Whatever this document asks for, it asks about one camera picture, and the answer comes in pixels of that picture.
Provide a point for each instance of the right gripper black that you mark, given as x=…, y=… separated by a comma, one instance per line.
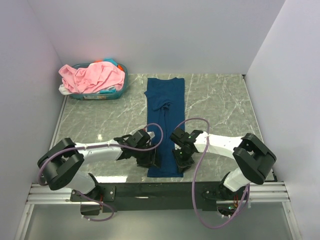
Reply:
x=182, y=166

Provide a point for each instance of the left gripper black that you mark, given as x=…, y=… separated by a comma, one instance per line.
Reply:
x=150, y=160

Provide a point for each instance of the dark blue t shirt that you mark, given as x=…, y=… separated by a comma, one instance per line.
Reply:
x=165, y=107

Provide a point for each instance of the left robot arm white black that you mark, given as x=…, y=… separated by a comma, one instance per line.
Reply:
x=60, y=166

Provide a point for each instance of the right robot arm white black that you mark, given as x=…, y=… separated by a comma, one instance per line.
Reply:
x=254, y=159

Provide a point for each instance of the teal laundry basket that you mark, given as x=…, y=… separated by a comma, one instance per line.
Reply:
x=109, y=95

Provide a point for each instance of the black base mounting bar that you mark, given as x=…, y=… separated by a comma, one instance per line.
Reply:
x=164, y=195

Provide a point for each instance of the orange garment in basket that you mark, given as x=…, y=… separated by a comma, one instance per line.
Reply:
x=110, y=60

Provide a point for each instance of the pink t shirt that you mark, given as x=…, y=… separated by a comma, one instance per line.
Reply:
x=96, y=77

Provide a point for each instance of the white garment in basket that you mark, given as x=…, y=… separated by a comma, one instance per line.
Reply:
x=64, y=91

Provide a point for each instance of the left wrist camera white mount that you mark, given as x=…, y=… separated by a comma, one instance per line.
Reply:
x=150, y=133

